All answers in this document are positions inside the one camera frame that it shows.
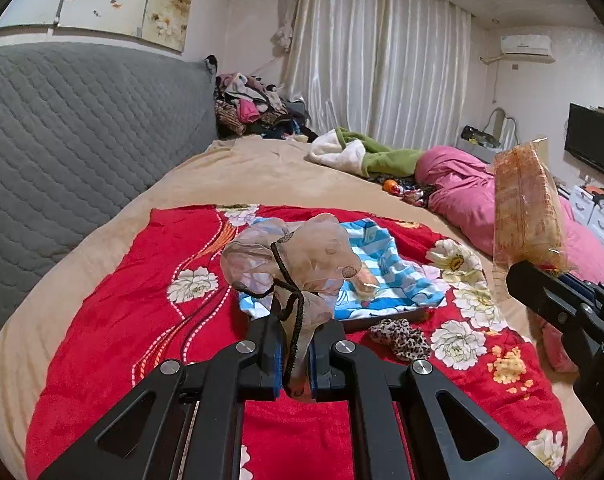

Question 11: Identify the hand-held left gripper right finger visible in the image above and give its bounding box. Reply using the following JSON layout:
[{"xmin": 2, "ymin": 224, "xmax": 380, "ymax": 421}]
[{"xmin": 307, "ymin": 320, "xmax": 558, "ymax": 480}]

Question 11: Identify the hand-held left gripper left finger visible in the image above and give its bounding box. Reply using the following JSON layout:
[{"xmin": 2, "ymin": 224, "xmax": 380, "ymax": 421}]
[{"xmin": 36, "ymin": 317, "xmax": 283, "ymax": 480}]

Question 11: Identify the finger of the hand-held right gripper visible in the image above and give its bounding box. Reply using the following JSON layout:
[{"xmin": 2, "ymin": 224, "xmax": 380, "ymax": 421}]
[
  {"xmin": 505, "ymin": 260, "xmax": 604, "ymax": 357},
  {"xmin": 557, "ymin": 273, "xmax": 604, "ymax": 310}
]

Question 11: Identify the dark shallow tray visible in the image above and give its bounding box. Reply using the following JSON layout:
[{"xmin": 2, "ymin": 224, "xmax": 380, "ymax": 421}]
[{"xmin": 341, "ymin": 307, "xmax": 431, "ymax": 333}]

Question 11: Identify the leopard print scrunchie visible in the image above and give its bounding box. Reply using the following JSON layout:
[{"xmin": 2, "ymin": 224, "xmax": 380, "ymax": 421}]
[{"xmin": 369, "ymin": 317, "xmax": 433, "ymax": 363}]

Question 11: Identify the sheer beige scrunchie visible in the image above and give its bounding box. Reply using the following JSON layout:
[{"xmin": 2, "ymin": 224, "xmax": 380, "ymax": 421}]
[{"xmin": 221, "ymin": 212, "xmax": 363, "ymax": 397}]

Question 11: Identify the white drawer cabinet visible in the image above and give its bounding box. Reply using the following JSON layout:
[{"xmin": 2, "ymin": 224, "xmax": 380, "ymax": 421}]
[{"xmin": 567, "ymin": 185, "xmax": 604, "ymax": 248}]

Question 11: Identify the blue striped cartoon cloth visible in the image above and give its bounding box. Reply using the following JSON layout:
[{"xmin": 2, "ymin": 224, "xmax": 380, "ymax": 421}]
[{"xmin": 239, "ymin": 217, "xmax": 450, "ymax": 321}]

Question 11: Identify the black television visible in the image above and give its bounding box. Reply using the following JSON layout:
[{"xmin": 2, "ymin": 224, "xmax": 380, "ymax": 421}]
[{"xmin": 564, "ymin": 103, "xmax": 604, "ymax": 183}]

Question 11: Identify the pink quilt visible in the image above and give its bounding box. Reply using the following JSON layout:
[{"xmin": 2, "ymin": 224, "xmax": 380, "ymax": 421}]
[{"xmin": 414, "ymin": 146, "xmax": 604, "ymax": 373}]

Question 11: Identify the red floral blanket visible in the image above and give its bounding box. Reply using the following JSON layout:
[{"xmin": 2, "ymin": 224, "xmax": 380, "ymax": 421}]
[{"xmin": 26, "ymin": 204, "xmax": 568, "ymax": 480}]

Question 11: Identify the arched mirror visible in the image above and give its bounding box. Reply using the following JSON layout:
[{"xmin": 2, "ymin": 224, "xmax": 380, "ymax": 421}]
[{"xmin": 482, "ymin": 107, "xmax": 518, "ymax": 148}]

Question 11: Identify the beige bed sheet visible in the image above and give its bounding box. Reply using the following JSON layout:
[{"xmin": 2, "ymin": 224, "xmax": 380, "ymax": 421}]
[{"xmin": 0, "ymin": 137, "xmax": 603, "ymax": 480}]

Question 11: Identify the green white fleece blanket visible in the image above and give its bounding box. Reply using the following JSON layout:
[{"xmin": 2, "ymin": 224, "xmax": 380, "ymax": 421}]
[{"xmin": 309, "ymin": 128, "xmax": 427, "ymax": 178}]

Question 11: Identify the white air conditioner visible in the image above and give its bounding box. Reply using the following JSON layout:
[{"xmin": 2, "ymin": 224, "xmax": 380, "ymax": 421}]
[{"xmin": 499, "ymin": 35, "xmax": 555, "ymax": 64}]

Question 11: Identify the pile of clothes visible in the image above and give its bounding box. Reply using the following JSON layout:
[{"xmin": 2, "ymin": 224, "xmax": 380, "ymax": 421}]
[{"xmin": 214, "ymin": 72, "xmax": 317, "ymax": 141}]

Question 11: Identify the grey quilted headboard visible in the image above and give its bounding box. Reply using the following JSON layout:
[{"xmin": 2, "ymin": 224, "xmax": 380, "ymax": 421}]
[{"xmin": 0, "ymin": 42, "xmax": 220, "ymax": 356}]

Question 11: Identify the white curtain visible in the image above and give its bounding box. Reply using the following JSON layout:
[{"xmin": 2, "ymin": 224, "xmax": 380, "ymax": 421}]
[{"xmin": 272, "ymin": 0, "xmax": 475, "ymax": 153}]

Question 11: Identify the curtain tieback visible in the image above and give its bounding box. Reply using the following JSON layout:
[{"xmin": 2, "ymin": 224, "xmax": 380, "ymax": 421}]
[{"xmin": 272, "ymin": 25, "xmax": 295, "ymax": 53}]

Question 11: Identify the floral wall painting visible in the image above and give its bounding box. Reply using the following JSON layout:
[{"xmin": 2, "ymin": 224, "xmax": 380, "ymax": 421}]
[{"xmin": 0, "ymin": 0, "xmax": 195, "ymax": 56}]

